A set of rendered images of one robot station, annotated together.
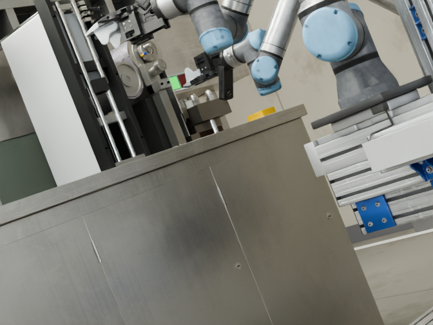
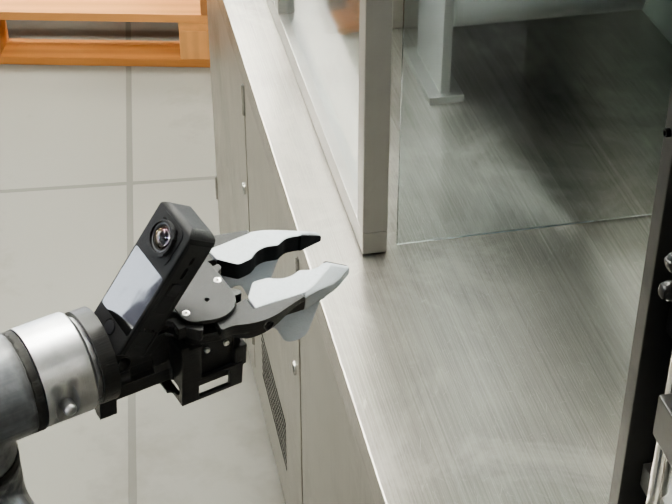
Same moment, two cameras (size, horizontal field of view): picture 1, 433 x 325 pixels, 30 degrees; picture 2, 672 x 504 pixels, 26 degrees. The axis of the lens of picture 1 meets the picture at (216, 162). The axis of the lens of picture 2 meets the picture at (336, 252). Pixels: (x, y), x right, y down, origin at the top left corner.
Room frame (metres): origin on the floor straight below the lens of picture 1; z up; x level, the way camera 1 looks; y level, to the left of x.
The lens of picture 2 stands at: (2.60, -0.57, 1.89)
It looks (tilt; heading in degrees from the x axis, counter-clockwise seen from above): 35 degrees down; 126
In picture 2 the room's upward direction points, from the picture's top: straight up
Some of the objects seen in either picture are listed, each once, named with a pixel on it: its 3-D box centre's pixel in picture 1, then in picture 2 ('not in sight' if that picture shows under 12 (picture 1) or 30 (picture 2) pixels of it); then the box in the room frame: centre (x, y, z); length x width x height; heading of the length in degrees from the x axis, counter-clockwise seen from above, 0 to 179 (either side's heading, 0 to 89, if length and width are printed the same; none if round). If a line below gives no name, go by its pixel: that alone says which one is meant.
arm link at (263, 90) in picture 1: (265, 75); not in sight; (2.45, -0.23, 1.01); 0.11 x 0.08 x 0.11; 177
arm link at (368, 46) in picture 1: (343, 35); not in sight; (1.96, -0.40, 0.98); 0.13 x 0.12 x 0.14; 159
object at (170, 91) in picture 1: (150, 99); not in sight; (2.80, 0.13, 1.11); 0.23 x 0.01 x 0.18; 48
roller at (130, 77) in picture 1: (104, 92); not in sight; (2.67, 0.26, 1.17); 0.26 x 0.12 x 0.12; 48
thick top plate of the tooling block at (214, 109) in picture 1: (176, 126); not in sight; (2.91, 0.08, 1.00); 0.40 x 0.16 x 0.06; 48
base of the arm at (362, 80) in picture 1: (362, 79); not in sight; (1.96, -0.40, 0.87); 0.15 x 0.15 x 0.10
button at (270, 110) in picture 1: (261, 115); not in sight; (2.63, -0.19, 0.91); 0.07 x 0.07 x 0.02; 48
